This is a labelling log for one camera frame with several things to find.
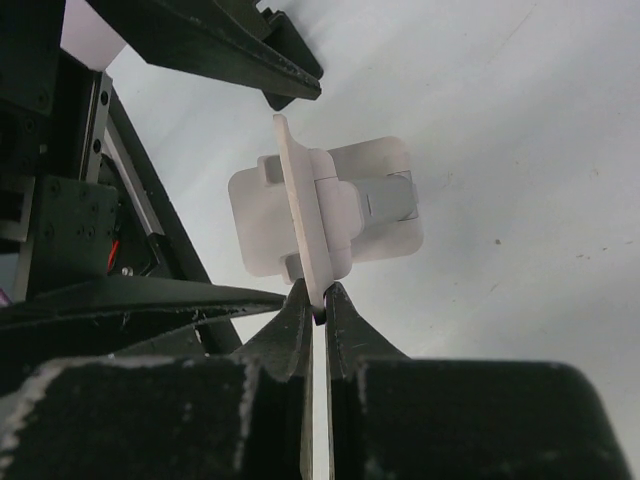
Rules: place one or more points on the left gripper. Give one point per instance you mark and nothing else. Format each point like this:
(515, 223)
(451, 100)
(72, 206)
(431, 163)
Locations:
(103, 262)

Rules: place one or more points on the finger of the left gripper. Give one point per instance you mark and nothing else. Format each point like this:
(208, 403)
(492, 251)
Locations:
(230, 41)

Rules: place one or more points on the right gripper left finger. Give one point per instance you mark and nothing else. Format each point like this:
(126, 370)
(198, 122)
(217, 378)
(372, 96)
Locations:
(166, 411)

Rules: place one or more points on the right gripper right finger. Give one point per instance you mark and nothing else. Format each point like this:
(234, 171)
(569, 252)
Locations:
(395, 417)

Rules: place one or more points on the white phone stand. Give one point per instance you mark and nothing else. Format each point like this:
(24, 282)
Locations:
(312, 214)

